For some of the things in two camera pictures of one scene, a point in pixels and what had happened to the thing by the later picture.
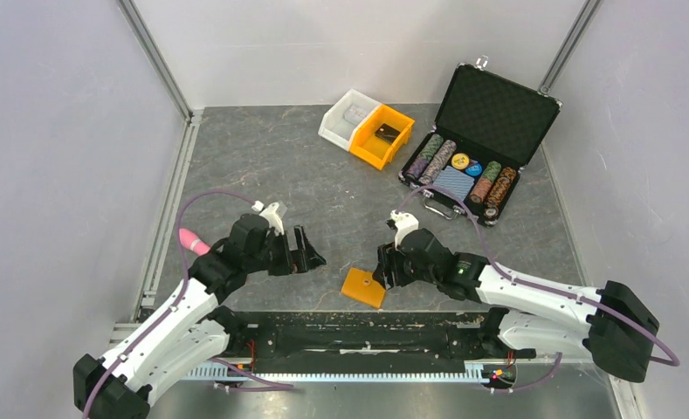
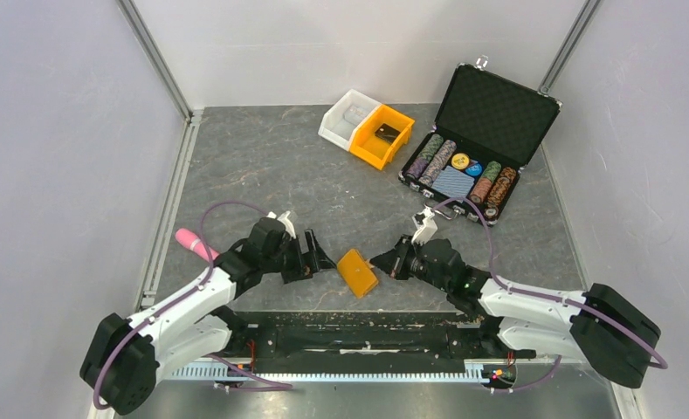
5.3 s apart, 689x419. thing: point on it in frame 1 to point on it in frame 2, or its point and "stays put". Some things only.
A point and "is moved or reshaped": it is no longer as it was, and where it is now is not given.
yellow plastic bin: [380, 136] stays put
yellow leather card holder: [361, 286] is moved or reshaped
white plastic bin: [339, 123] stays put
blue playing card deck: [457, 180] stays put
